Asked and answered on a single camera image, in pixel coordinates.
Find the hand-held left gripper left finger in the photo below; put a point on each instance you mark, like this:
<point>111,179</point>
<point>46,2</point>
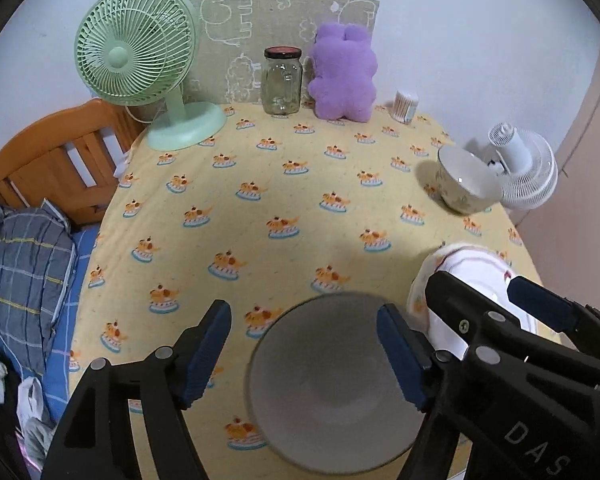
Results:
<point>207,355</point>

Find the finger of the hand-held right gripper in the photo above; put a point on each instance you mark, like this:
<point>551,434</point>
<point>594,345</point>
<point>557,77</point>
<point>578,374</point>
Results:
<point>460,305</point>
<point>545,305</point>

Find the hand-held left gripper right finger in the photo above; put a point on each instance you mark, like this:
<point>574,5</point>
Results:
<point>402,360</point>

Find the white plate with red print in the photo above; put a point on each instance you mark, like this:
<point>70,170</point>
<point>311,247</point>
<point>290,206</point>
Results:
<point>475,270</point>

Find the white plate with orange flowers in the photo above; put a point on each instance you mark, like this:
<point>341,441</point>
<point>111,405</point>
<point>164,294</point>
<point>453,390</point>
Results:
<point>419,292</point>

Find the large grey bowl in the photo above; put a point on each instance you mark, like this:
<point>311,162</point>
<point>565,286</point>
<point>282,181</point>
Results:
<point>330,395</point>

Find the small floral bowl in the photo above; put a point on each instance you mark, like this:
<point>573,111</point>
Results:
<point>460,195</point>

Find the white standing fan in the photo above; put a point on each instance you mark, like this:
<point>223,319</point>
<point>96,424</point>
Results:
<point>530,180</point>

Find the beige door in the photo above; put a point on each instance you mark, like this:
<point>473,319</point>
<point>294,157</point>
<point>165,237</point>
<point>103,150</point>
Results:
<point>590,185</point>

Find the blue bed sheet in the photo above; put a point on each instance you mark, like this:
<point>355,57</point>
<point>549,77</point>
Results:
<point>67,320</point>

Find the yellow printed tablecloth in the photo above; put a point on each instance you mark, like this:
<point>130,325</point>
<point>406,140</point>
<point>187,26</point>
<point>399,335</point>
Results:
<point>280,210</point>

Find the pile of clothes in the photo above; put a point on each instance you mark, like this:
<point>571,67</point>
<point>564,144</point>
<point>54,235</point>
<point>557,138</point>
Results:
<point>30,400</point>

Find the cotton swab container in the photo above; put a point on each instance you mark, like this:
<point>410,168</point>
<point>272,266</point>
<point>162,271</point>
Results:
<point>405,107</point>

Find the grey plaid pillow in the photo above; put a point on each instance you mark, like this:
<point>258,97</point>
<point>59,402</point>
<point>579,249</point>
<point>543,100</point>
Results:
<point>20,270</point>

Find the purple plush toy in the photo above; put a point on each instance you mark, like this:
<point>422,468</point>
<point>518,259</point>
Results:
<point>342,80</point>

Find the wooden headboard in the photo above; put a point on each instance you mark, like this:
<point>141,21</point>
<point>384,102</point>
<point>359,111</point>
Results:
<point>45,160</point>

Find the glass jar with black lid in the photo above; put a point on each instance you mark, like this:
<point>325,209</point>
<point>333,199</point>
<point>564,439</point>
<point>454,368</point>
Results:
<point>281,85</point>

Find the green desk fan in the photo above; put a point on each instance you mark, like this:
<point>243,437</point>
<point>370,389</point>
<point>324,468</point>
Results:
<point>130,55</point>

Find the green patterned wall poster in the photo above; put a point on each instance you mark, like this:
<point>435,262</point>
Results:
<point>240,25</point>

